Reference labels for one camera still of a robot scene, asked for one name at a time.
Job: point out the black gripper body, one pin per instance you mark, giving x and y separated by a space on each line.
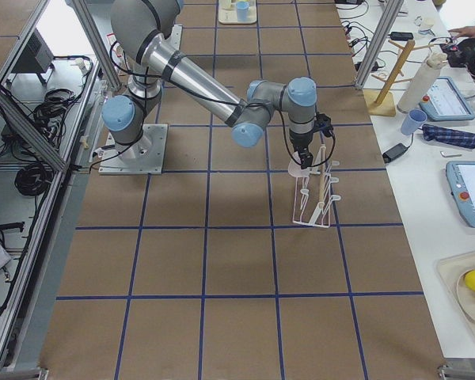
300 141

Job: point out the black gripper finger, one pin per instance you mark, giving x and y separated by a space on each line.
307 160
297 152

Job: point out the pink plastic cup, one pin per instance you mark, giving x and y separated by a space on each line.
294 169

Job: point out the blue cup on desk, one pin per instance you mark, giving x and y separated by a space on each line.
414 120

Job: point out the light blue plastic cup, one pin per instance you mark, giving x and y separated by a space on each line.
242 11

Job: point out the cream white plastic cup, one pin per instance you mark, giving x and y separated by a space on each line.
226 4

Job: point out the person hand at desk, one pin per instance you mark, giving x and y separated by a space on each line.
463 32

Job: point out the wooden mug tree stand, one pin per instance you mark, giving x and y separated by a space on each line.
381 103

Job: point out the black power adapter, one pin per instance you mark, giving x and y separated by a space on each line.
394 153

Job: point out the beige thermos bottle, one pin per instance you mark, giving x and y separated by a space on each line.
422 81

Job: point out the cream rabbit serving tray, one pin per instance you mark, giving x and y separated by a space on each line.
232 12

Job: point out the blue teach pendant tablet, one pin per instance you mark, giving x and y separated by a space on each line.
444 102

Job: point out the cream tray on desk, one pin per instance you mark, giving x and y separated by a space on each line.
452 271

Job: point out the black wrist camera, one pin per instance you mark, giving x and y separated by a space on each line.
324 125

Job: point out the white wire cup rack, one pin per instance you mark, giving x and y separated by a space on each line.
313 198

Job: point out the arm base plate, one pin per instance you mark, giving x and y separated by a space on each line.
145 157

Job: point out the aluminium frame post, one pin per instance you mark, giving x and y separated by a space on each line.
385 23

